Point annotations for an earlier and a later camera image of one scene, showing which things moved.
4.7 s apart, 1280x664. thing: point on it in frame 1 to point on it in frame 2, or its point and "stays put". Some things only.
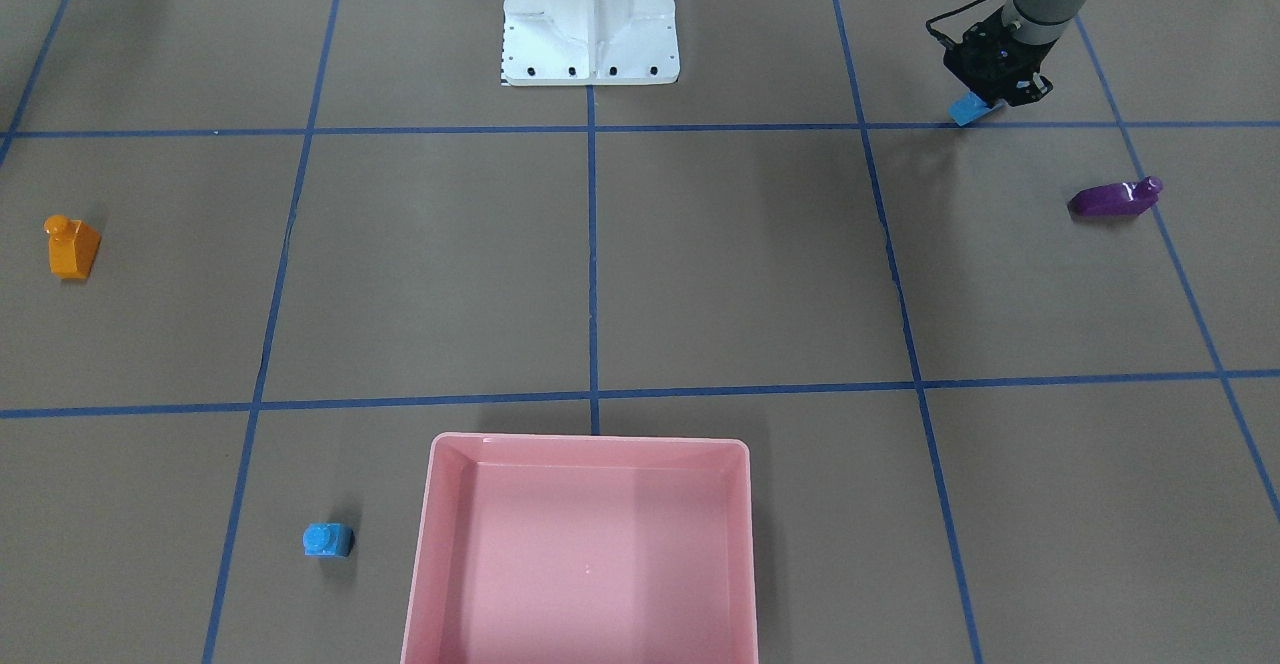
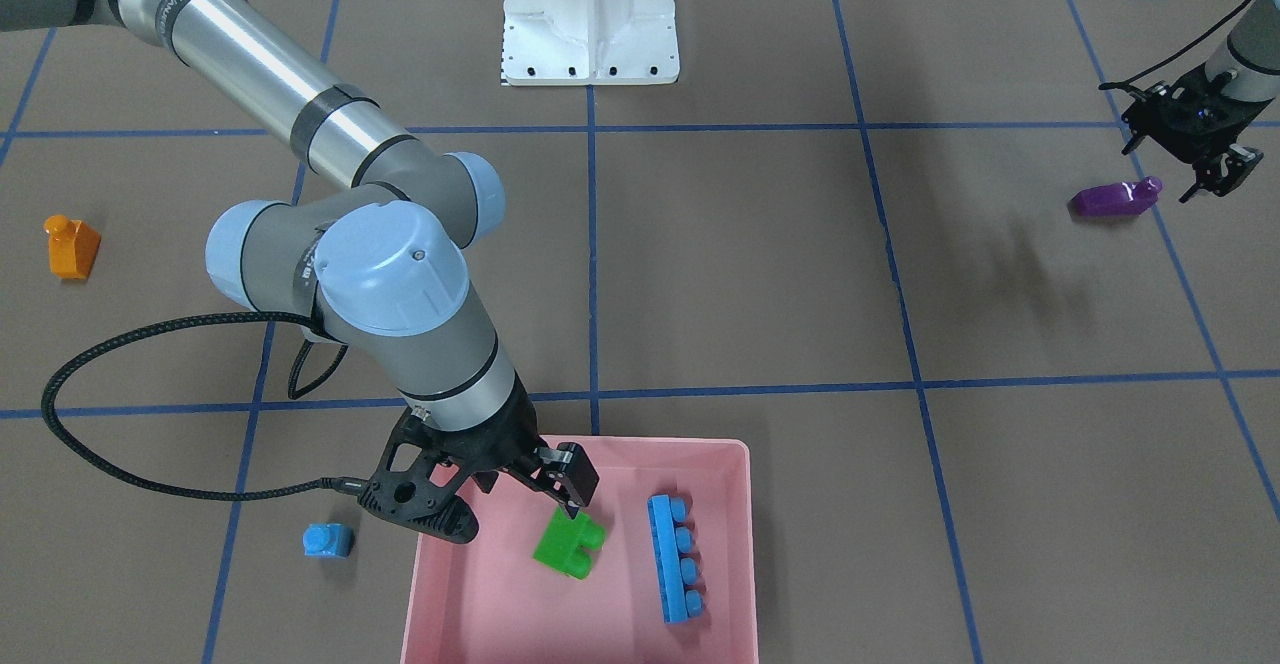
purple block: (1115, 201) stays put
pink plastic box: (580, 548) stays put
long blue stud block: (969, 108) to (677, 571)
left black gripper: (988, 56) to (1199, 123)
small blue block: (328, 540) stays put
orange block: (72, 246) stays put
